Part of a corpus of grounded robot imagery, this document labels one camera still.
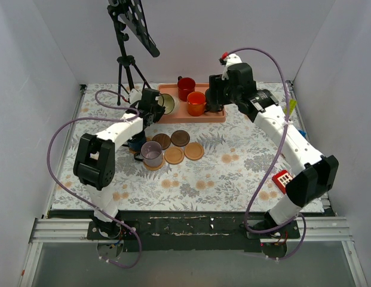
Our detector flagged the cream enamel mug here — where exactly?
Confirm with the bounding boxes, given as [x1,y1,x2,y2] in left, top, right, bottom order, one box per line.
[157,93,180,115]

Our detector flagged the dark green mug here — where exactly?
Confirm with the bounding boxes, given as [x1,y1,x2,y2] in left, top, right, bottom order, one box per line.
[205,88,223,112]

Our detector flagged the dark wooden coaster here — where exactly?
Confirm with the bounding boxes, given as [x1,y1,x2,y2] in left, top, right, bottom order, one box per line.
[152,133,171,150]
[170,130,190,147]

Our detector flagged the dark blue mug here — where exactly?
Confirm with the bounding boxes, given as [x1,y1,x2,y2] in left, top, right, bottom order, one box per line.
[125,131,147,152]

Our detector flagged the grey lilac mug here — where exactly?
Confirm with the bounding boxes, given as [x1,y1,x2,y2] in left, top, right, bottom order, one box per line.
[134,141,163,168]

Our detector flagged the light wooden coaster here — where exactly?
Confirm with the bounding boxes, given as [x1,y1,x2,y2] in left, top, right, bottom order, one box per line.
[164,146,185,164]
[184,142,204,161]

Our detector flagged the woven cork coaster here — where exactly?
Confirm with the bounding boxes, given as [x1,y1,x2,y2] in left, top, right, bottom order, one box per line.
[143,158,166,171]

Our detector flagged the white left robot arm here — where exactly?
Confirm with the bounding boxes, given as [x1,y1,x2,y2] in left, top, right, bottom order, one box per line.
[73,88,165,239]

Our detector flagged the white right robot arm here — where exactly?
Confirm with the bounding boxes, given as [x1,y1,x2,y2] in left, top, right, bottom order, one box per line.
[206,54,339,238]

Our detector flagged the orange mug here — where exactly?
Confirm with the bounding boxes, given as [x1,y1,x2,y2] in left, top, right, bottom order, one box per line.
[187,91,206,117]

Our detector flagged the pink serving tray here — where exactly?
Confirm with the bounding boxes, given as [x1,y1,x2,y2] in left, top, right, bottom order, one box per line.
[158,84,226,124]

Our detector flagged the red mug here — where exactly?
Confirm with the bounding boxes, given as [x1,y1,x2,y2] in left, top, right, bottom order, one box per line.
[177,76,196,102]

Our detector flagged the toy brick car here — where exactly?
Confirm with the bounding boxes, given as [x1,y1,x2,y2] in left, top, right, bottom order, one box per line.
[289,99,297,115]

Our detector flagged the blue green toy bricks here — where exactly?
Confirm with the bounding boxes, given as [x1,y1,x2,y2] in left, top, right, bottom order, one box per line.
[299,130,306,138]

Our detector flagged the floral table mat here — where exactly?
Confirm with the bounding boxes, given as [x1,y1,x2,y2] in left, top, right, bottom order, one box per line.
[51,84,290,212]

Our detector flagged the black music stand tripod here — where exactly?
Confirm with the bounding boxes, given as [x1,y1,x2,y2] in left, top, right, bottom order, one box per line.
[106,0,161,106]

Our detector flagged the red toy brick window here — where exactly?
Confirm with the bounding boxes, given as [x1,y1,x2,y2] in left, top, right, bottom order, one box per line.
[272,170,293,194]

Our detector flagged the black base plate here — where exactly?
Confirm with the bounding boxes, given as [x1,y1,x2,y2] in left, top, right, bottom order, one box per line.
[48,210,338,257]

